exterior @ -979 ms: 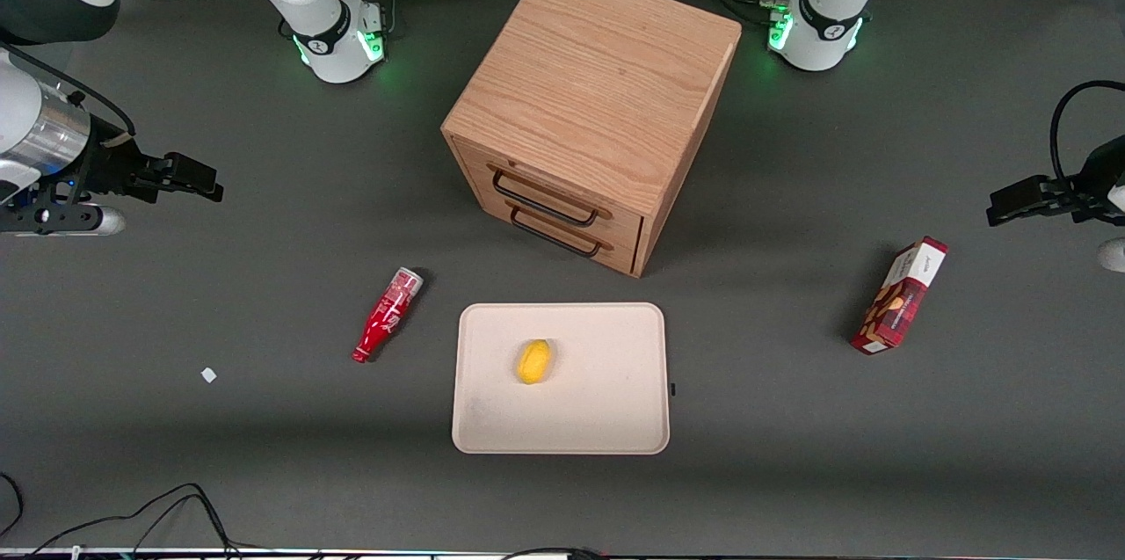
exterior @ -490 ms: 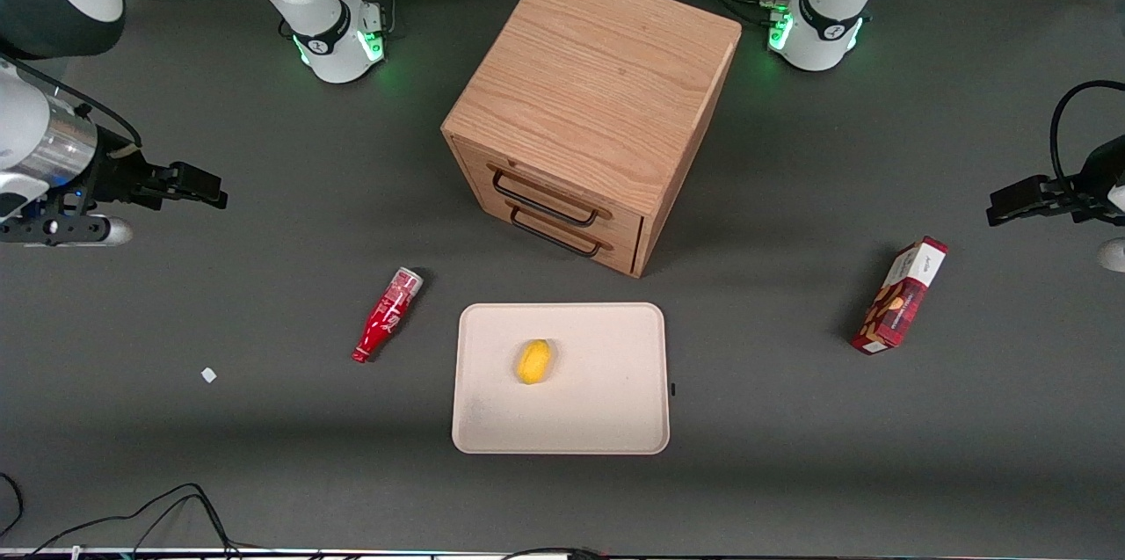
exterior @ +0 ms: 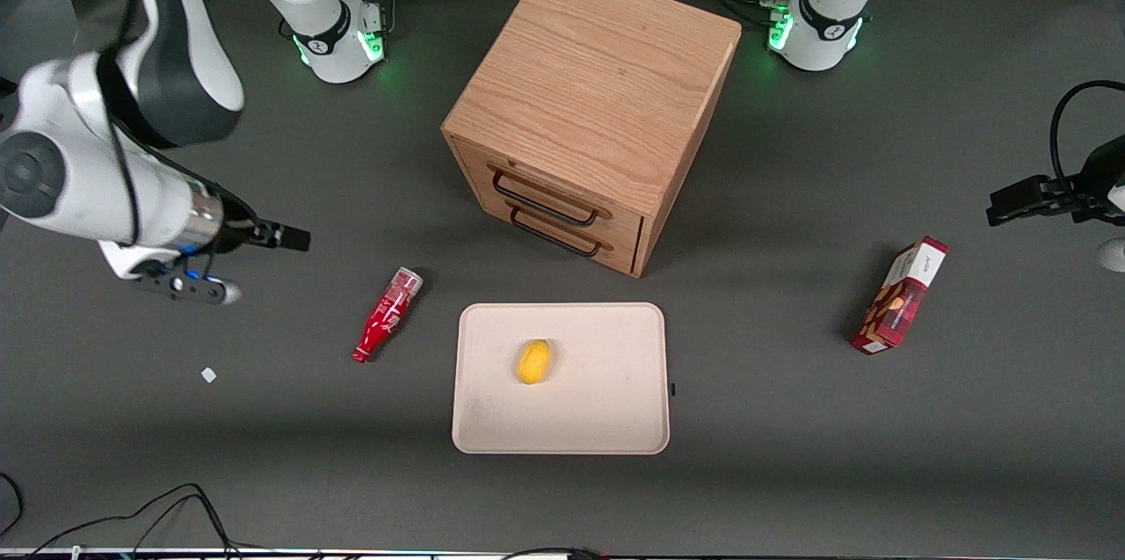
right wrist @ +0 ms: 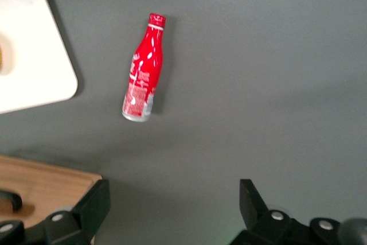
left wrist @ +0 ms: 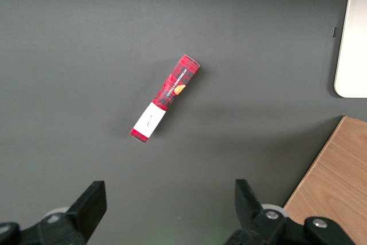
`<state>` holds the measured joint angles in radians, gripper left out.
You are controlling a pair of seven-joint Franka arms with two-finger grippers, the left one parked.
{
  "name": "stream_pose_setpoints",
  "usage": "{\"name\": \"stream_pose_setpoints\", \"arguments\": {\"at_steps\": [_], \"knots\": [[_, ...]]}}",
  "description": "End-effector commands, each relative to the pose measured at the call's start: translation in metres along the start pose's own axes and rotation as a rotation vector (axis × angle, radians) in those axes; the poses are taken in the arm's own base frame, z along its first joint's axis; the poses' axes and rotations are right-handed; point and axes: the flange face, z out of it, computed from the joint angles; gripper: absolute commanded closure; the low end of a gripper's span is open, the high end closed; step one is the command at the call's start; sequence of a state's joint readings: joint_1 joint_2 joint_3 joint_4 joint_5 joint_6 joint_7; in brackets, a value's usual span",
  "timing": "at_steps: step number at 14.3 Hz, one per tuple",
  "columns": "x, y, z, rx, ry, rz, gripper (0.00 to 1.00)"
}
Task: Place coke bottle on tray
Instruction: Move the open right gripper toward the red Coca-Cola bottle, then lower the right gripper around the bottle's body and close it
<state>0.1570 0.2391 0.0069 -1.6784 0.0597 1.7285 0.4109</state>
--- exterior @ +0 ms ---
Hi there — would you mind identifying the black table edge cable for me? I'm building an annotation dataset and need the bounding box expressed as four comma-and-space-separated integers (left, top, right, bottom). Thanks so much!
499, 546, 609, 560

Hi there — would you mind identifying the red ketchup bottle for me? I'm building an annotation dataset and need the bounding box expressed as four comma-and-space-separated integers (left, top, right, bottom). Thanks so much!
352, 266, 425, 364

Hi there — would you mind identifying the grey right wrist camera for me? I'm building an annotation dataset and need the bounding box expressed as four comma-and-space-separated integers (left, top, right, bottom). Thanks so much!
130, 265, 241, 307

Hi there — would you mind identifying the red tartan cookie box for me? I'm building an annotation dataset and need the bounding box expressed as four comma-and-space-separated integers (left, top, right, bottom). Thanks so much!
850, 236, 949, 356

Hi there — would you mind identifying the wooden drawer cabinet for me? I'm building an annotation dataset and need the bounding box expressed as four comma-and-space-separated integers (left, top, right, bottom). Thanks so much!
441, 0, 743, 279

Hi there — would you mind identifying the yellow lemon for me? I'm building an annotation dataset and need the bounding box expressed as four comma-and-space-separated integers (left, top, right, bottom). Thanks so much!
515, 338, 553, 385

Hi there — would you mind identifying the black metal drawer handle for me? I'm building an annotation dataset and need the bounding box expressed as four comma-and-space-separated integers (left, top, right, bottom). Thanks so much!
508, 204, 613, 259
490, 167, 613, 228

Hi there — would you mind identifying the black looped floor cable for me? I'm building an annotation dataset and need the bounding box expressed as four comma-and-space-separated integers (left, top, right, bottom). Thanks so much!
0, 472, 25, 540

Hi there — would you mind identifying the wooden drawer front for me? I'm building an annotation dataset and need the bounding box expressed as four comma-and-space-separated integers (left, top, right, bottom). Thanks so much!
455, 142, 647, 249
482, 186, 642, 275

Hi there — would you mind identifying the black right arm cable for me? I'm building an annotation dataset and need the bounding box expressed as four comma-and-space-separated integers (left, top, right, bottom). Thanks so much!
95, 0, 265, 280

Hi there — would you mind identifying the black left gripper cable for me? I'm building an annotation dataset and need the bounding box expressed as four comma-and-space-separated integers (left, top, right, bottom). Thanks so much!
1049, 80, 1125, 192

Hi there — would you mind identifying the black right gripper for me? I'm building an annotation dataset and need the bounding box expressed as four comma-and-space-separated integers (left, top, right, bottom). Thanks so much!
216, 195, 311, 256

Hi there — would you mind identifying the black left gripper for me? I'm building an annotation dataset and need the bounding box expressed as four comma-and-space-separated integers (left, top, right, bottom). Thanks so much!
986, 136, 1125, 228

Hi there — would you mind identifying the beige plastic tray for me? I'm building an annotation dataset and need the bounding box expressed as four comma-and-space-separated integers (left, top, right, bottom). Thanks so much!
452, 302, 671, 455

